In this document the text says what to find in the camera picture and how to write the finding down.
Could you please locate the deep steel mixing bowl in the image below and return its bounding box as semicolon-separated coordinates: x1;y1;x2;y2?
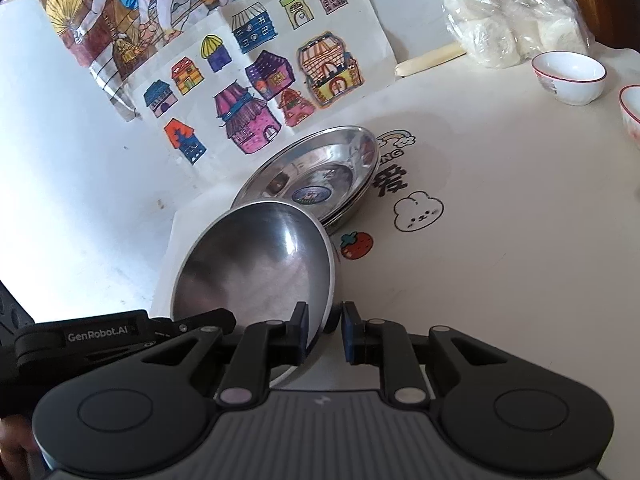
171;200;337;382

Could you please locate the shallow steel plate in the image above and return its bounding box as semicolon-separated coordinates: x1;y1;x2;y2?
232;126;380;222
321;162;380;235

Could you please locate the white red-rimmed bowl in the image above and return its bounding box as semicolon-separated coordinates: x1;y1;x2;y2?
530;51;608;106
618;84;640;148

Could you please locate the white red-rimmed bowl front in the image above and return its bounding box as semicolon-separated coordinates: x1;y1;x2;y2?
618;84;640;148

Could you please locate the person left hand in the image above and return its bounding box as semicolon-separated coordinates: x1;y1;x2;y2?
1;415;40;479

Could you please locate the cream rolled stick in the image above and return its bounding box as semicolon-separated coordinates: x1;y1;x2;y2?
395;42;465;78

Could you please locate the colourful houses drawing paper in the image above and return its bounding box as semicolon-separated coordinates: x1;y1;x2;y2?
127;0;395;182

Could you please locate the clear bag of white buns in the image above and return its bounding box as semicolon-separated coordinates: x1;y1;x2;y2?
442;0;592;68

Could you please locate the boy with fan drawing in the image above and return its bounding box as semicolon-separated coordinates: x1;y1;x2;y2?
38;0;234;122

